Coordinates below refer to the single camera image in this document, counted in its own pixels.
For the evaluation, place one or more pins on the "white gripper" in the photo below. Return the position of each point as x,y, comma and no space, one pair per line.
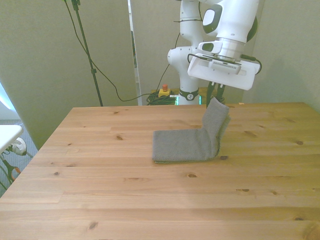
197,68

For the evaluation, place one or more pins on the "grey towel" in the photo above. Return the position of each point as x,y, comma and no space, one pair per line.
180,147

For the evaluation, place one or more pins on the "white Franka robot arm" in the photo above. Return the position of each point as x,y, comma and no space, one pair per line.
192,60

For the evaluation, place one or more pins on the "yellow emergency stop box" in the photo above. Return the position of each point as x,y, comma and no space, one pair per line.
165,92

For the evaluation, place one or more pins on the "white upright divider panel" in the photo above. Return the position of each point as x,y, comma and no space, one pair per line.
135,57

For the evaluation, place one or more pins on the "white power strip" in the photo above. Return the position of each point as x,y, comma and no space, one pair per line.
18,147

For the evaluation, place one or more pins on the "white side table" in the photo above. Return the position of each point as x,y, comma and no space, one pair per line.
8,135

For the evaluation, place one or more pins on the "black stand legs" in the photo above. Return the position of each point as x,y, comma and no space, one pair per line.
8,170

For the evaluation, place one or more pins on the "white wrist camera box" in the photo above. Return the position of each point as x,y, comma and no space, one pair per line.
225,67

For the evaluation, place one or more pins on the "black camera stand pole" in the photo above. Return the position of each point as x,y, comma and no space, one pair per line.
87,53

